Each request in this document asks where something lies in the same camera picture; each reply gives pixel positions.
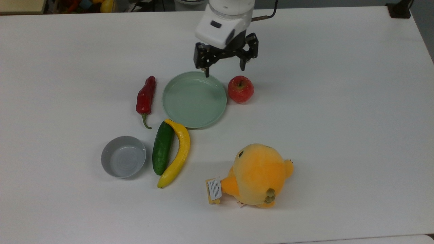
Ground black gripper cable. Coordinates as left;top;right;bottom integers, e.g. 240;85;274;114
252;0;279;21

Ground red apple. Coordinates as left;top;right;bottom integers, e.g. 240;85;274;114
228;76;255;104

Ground grey round bowl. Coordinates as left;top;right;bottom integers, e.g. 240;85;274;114
101;136;147;179

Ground orange plush toy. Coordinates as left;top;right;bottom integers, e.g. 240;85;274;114
205;143;294;208

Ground pale green round plate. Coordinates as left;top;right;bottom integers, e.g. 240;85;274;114
162;71;228;129

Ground green cucumber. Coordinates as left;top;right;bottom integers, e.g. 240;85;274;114
152;121;175;176

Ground red chili pepper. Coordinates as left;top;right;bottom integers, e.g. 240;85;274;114
136;76;156;130

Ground black square stand base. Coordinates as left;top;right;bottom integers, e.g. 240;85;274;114
386;0;412;19

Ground wooden board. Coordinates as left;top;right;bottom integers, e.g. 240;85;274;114
0;0;47;15

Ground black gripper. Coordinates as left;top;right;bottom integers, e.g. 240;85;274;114
194;32;259;78

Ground yellow banana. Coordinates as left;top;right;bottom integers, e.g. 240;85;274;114
157;119;191;189

